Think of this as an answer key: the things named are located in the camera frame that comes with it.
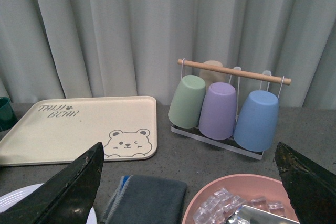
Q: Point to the green plastic cup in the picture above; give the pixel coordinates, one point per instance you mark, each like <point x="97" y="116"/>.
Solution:
<point x="187" y="102"/>

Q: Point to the purple plastic cup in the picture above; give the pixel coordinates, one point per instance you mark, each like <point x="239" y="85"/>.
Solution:
<point x="218" y="112"/>

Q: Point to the metal scoop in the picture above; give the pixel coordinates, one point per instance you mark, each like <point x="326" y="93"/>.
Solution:
<point x="248" y="214"/>

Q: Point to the beige plastic cup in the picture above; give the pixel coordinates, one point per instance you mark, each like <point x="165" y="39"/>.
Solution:
<point x="212" y="76"/>

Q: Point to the blue plastic cup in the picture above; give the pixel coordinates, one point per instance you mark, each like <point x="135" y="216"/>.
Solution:
<point x="257" y="121"/>

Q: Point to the white curtain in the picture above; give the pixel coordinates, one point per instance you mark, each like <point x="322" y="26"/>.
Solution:
<point x="103" y="48"/>

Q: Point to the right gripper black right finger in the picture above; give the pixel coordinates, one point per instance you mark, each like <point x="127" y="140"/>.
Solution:
<point x="309" y="186"/>

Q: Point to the dark green enamel mug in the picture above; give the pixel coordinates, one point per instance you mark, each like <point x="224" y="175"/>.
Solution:
<point x="8" y="117"/>

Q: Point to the cream bear tray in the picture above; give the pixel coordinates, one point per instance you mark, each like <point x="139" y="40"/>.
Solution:
<point x="60" y="130"/>

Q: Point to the white cup rack wooden handle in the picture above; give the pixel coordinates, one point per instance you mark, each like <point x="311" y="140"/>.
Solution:
<point x="229" y="143"/>

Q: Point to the clear ice cubes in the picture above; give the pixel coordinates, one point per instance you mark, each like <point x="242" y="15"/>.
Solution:
<point x="219" y="206"/>

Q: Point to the grey folded cloth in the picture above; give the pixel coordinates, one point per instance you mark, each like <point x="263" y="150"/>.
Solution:
<point x="145" y="199"/>

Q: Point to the white plate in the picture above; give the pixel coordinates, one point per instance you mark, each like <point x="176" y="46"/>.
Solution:
<point x="14" y="197"/>

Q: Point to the pink bowl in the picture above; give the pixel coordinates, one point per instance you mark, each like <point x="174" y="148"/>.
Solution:
<point x="248" y="186"/>

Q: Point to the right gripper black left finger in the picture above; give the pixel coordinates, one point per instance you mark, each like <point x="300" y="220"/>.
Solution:
<point x="65" y="198"/>

